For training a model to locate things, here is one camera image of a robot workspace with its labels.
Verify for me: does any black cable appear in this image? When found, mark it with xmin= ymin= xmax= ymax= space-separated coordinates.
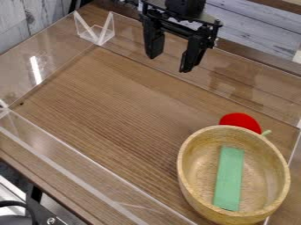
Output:
xmin=0 ymin=200 xmax=36 ymax=225

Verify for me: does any black table leg frame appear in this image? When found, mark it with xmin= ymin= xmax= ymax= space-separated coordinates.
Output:
xmin=25 ymin=185 xmax=67 ymax=225

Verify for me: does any red plush tomato toy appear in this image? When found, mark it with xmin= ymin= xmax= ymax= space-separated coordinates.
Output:
xmin=218 ymin=112 xmax=272 ymax=136

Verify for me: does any wooden bowl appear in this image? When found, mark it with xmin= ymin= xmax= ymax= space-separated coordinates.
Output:
xmin=177 ymin=126 xmax=290 ymax=225

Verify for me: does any green rectangular block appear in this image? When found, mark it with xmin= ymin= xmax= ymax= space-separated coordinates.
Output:
xmin=213 ymin=146 xmax=245 ymax=211

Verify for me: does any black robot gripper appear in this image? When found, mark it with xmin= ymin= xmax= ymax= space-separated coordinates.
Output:
xmin=141 ymin=0 xmax=223 ymax=73

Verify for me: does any clear acrylic corner bracket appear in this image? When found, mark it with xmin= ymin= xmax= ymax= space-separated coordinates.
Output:
xmin=72 ymin=11 xmax=115 ymax=46

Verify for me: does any clear acrylic wall enclosure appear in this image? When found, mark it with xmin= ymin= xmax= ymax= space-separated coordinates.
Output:
xmin=0 ymin=5 xmax=301 ymax=225

